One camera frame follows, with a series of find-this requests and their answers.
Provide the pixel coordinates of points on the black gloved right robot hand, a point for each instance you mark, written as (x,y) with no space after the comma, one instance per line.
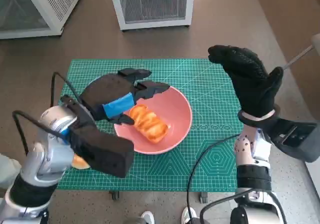
(250,79)

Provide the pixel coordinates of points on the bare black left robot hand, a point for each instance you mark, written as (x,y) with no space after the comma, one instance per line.
(107,91)

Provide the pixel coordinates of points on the long braided toy bread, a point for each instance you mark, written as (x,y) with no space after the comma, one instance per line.
(148,124)

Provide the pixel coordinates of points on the pink bowl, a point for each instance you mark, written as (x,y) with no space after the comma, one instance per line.
(177,114)

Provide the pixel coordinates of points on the round toy bread bun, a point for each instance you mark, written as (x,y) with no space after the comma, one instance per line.
(80,162)

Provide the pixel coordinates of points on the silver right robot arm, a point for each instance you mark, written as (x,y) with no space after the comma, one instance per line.
(252,179)

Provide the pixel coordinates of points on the green cutting mat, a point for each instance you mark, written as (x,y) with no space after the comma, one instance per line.
(175,71)

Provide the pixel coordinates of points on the white louvred mesh cabinet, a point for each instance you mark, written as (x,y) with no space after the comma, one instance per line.
(50,4)

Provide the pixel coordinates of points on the black table caster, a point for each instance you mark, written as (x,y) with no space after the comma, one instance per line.
(115,196)
(203,197)

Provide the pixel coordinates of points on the white board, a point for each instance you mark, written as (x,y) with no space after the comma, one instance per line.
(313,179)

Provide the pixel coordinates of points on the white shoe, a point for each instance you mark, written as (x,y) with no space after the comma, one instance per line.
(187,215)
(148,217)

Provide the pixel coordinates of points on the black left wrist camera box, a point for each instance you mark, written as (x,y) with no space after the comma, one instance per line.
(105,151)

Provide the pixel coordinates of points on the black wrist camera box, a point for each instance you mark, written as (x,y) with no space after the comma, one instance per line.
(297,139)
(105,151)

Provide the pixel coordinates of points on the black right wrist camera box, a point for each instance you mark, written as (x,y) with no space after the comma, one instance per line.
(297,139)

